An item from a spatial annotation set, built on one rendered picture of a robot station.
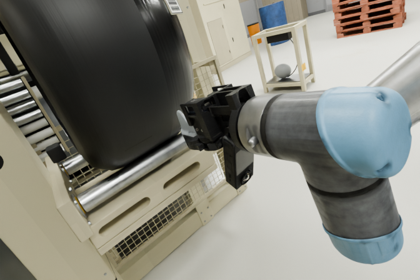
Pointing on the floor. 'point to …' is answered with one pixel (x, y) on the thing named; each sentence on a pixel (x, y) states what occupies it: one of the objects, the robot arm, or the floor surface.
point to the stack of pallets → (370, 8)
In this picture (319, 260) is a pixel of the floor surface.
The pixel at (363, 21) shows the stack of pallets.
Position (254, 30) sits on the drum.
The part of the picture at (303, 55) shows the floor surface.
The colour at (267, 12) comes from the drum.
